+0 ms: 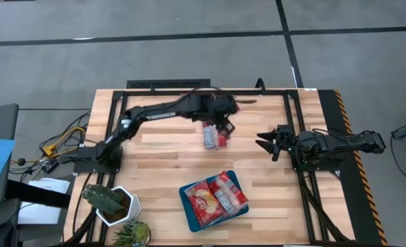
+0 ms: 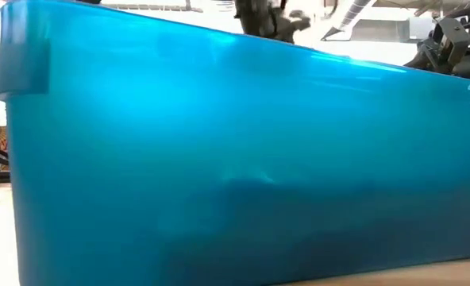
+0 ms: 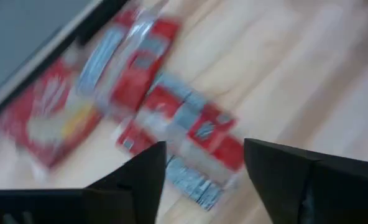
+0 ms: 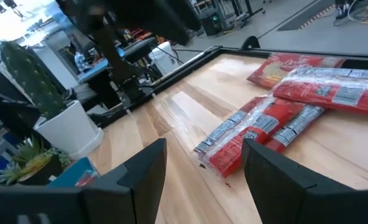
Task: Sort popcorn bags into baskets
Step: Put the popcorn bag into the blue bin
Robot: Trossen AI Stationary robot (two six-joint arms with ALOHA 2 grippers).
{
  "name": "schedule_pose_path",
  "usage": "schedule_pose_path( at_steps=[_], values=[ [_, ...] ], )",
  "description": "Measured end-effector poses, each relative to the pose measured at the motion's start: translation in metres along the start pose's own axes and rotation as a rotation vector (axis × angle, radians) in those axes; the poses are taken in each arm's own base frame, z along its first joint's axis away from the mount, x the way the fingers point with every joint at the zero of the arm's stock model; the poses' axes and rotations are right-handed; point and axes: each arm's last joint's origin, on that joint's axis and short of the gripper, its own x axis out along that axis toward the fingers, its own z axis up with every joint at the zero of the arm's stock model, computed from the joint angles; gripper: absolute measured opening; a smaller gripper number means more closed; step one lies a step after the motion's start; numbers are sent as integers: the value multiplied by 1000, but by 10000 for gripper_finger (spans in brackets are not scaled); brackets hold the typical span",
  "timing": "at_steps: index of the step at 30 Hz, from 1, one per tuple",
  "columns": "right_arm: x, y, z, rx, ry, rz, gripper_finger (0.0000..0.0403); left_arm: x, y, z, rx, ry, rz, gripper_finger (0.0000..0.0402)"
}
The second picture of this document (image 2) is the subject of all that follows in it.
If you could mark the blue plastic basket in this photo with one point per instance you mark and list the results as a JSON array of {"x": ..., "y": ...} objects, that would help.
[{"x": 219, "y": 159}]

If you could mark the silver ventilation duct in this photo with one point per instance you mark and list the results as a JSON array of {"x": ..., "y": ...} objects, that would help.
[{"x": 348, "y": 18}]

